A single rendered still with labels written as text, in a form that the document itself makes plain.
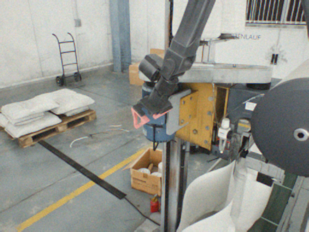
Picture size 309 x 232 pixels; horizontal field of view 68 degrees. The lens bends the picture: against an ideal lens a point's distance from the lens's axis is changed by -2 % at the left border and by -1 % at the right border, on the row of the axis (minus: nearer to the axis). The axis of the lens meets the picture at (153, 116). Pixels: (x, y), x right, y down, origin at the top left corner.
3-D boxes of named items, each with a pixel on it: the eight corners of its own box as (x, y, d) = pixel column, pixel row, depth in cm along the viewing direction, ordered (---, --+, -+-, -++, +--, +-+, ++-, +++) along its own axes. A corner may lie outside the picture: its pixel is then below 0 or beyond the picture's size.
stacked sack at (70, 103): (58, 117, 329) (56, 108, 323) (44, 110, 356) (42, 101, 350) (96, 104, 374) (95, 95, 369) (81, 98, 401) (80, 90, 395)
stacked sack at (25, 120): (14, 129, 297) (11, 118, 290) (1, 114, 340) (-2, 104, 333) (47, 119, 324) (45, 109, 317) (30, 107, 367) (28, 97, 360)
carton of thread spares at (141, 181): (167, 201, 217) (168, 180, 207) (121, 184, 239) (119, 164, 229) (186, 170, 259) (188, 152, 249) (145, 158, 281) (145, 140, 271)
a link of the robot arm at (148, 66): (175, 64, 60) (192, 59, 66) (145, 38, 64) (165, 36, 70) (157, 97, 68) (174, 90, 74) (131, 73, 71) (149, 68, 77)
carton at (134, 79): (144, 85, 556) (143, 67, 538) (129, 83, 573) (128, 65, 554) (155, 79, 605) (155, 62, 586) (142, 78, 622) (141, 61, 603)
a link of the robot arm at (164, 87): (172, 82, 65) (183, 78, 69) (156, 67, 67) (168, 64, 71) (162, 100, 69) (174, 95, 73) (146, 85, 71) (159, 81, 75)
